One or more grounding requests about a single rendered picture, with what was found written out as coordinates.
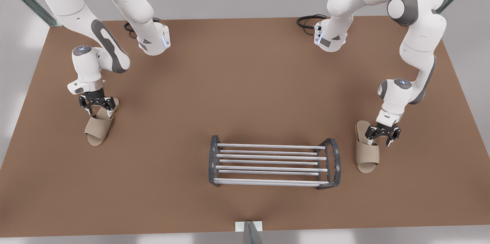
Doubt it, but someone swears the beige slipper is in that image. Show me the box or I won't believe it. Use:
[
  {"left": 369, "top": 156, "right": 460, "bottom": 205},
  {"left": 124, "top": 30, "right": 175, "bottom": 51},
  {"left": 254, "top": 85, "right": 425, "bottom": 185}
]
[
  {"left": 355, "top": 120, "right": 380, "bottom": 174},
  {"left": 85, "top": 98, "right": 120, "bottom": 146}
]

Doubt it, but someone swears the grey metal shoe rack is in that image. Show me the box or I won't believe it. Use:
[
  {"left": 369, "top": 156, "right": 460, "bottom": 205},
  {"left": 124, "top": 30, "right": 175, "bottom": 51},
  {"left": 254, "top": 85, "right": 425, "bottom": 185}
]
[{"left": 209, "top": 135, "right": 341, "bottom": 190}]

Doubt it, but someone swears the black cable loop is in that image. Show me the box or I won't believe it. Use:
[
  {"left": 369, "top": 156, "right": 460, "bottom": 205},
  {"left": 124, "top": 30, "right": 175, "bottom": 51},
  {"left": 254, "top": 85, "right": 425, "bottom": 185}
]
[
  {"left": 124, "top": 18, "right": 162, "bottom": 39},
  {"left": 296, "top": 14, "right": 329, "bottom": 36}
]

